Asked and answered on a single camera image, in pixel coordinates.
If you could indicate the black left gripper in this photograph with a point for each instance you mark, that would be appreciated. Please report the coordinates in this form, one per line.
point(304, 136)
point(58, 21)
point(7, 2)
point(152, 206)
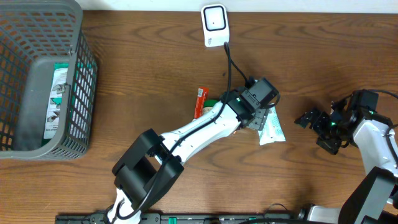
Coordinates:
point(263, 122)

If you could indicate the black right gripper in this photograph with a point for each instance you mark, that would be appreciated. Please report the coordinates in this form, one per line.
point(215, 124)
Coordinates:
point(330, 146)

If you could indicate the light green tissue packet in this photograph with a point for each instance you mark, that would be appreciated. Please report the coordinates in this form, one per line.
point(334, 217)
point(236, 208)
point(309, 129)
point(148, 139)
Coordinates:
point(272, 130)

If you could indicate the green lid jar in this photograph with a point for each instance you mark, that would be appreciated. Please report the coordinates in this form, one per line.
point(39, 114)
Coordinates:
point(208, 105)

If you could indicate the red stick sachet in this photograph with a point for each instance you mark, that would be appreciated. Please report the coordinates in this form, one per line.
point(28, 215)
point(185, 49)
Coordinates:
point(201, 98)

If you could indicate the tall green white packet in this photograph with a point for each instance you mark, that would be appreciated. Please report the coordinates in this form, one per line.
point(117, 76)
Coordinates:
point(55, 99)

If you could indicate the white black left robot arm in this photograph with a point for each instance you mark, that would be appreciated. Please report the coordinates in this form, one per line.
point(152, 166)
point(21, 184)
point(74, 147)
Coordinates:
point(153, 163)

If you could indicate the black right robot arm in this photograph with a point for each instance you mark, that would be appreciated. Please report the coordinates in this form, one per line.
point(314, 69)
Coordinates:
point(373, 135)

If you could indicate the white barcode scanner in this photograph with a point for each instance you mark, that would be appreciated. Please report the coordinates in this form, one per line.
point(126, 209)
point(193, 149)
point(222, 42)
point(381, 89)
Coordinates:
point(215, 25)

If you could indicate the grey plastic mesh basket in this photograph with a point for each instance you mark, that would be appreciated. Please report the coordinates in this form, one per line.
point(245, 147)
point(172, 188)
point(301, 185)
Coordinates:
point(34, 36)

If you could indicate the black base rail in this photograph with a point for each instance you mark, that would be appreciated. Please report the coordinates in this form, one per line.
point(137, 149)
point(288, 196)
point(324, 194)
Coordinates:
point(156, 218)

